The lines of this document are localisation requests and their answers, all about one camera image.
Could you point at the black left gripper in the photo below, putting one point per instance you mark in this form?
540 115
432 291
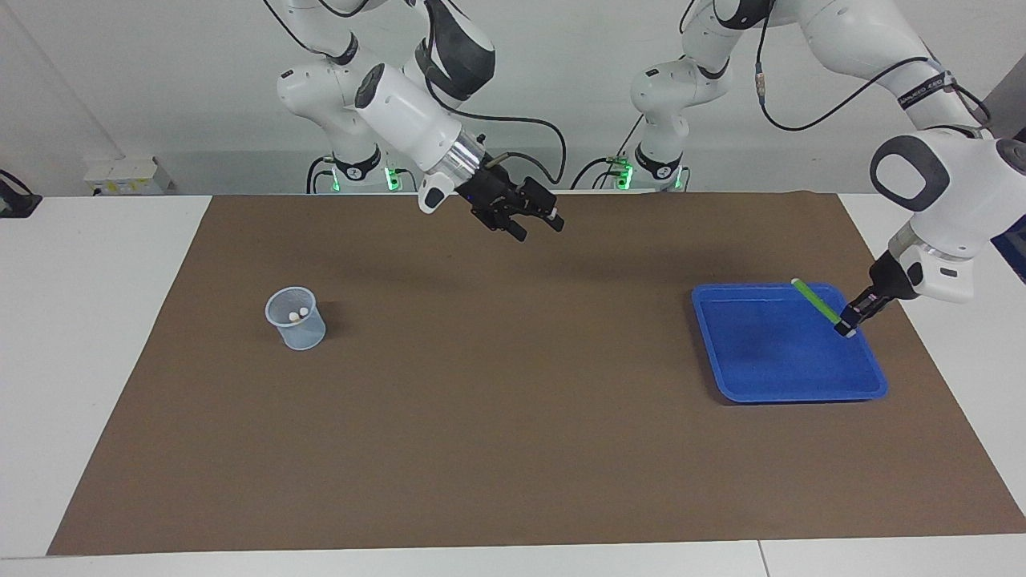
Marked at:
890 280

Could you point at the blue crate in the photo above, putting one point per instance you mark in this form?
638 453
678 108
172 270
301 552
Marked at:
1014 260

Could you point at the brown table mat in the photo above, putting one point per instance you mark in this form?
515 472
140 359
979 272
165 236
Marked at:
513 401

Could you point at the blue plastic tray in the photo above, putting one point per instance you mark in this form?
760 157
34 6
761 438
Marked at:
761 361

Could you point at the black clamp mount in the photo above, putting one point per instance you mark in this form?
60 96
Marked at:
16 204

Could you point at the translucent plastic cup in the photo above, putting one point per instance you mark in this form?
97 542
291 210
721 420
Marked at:
304 336

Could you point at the white power strip box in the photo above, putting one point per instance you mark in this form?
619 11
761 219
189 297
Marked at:
128 172

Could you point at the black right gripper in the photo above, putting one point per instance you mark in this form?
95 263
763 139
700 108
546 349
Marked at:
493 191

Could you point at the green marker pen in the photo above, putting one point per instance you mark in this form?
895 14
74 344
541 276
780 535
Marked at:
813 298

